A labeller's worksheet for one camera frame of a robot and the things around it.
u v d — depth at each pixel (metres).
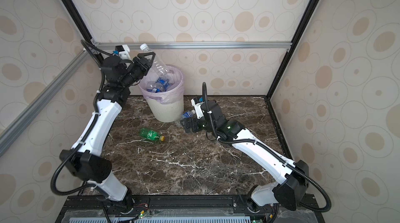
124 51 0.61
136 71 0.60
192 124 0.62
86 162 0.43
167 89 0.99
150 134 0.93
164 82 0.98
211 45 0.93
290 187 0.38
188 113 1.03
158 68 0.69
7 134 0.51
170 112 0.97
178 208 0.73
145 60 0.61
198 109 0.64
